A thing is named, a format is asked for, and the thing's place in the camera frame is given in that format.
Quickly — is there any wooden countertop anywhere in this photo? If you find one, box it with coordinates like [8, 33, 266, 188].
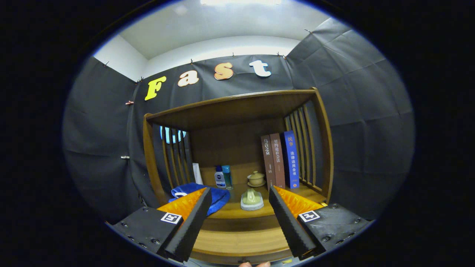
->
[160, 182, 327, 219]

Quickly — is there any black backdrop cloth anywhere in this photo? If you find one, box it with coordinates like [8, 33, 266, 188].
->
[62, 17, 415, 223]

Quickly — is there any blue book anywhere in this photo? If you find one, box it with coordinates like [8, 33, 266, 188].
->
[281, 131, 300, 189]

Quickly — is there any beige ceramic lidded cup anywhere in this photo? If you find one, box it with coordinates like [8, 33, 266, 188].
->
[247, 171, 266, 188]

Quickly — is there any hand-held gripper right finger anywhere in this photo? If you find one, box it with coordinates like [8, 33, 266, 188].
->
[269, 185, 371, 260]

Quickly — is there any teal bottle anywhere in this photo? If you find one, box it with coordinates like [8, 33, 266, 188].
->
[222, 165, 233, 190]

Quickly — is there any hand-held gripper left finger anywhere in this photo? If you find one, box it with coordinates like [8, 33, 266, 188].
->
[111, 187, 213, 263]

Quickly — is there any blue towel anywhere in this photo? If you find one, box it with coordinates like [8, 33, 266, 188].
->
[169, 182, 231, 216]

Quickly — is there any brown book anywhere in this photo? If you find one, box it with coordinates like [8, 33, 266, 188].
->
[261, 135, 277, 191]
[270, 133, 286, 189]

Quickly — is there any wooden cabinet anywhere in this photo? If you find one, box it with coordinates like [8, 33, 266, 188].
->
[143, 87, 334, 266]

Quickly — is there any white bottle with blue cap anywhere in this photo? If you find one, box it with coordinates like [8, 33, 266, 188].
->
[214, 166, 227, 188]

